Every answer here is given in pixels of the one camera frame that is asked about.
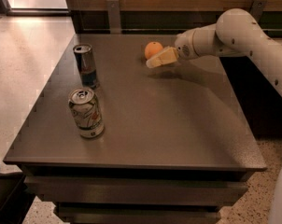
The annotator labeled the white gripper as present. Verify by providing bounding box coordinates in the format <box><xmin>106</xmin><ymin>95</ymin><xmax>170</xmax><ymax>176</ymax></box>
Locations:
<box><xmin>146</xmin><ymin>26</ymin><xmax>216</xmax><ymax>68</ymax></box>

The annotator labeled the orange fruit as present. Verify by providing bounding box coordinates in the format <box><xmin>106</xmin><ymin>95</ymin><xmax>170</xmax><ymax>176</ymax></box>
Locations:
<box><xmin>144</xmin><ymin>41</ymin><xmax>163</xmax><ymax>60</ymax></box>

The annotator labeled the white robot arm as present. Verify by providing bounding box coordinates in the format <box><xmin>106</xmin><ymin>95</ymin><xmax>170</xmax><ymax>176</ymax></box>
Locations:
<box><xmin>145</xmin><ymin>8</ymin><xmax>282</xmax><ymax>224</ymax></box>

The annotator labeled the tall slim dark can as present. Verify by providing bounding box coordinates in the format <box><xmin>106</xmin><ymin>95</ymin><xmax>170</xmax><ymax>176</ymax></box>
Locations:
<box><xmin>73</xmin><ymin>44</ymin><xmax>99</xmax><ymax>90</ymax></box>

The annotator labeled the grey table with drawers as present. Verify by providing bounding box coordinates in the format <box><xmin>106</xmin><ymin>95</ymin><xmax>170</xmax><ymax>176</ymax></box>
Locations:
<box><xmin>4</xmin><ymin>35</ymin><xmax>266</xmax><ymax>224</ymax></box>

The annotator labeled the white soda can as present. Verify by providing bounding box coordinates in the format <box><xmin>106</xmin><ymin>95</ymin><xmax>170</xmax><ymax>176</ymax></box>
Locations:
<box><xmin>68</xmin><ymin>87</ymin><xmax>105</xmax><ymax>138</ymax></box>

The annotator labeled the wooden wall bench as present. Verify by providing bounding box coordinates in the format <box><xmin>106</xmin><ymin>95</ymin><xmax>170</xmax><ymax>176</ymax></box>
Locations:
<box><xmin>65</xmin><ymin>0</ymin><xmax>282</xmax><ymax>37</ymax></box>

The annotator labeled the left metal wall bracket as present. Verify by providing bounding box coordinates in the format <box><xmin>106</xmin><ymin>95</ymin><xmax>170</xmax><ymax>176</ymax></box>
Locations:
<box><xmin>106</xmin><ymin>0</ymin><xmax>121</xmax><ymax>34</ymax></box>

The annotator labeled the metal wall bracket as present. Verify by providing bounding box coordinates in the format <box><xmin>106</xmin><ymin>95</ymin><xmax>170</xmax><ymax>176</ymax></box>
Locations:
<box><xmin>106</xmin><ymin>0</ymin><xmax>121</xmax><ymax>34</ymax></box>
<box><xmin>249</xmin><ymin>0</ymin><xmax>268</xmax><ymax>21</ymax></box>

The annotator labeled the right metal wall bracket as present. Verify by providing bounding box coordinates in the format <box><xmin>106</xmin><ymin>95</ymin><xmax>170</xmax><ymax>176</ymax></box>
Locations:
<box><xmin>249</xmin><ymin>0</ymin><xmax>268</xmax><ymax>21</ymax></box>

